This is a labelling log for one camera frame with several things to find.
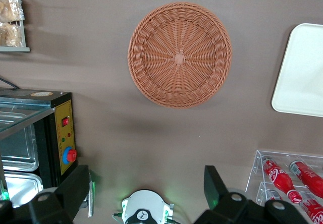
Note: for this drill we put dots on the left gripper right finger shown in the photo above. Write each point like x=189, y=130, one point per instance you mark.
x=219, y=198

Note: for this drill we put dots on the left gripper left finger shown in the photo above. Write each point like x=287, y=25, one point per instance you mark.
x=68, y=193

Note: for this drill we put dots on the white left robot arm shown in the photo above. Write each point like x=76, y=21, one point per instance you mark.
x=142, y=209

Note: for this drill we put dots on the round brown wicker basket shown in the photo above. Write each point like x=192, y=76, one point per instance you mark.
x=179, y=57

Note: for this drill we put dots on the cream rectangular plastic tray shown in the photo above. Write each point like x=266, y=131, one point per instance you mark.
x=302, y=70

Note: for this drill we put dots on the grey metal box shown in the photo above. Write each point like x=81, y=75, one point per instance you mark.
x=91, y=198

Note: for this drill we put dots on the red emergency stop button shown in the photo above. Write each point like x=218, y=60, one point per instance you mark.
x=70, y=155

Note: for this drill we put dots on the steel food pan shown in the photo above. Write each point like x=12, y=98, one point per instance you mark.
x=20, y=188
x=17, y=153

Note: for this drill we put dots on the clear acrylic bottle rack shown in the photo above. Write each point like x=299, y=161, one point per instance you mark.
x=255, y=163

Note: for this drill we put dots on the black food warmer cabinet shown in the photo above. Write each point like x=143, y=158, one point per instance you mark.
x=45, y=100

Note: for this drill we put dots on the clear bag of snacks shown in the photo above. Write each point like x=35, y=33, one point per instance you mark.
x=11, y=34
x=10, y=7

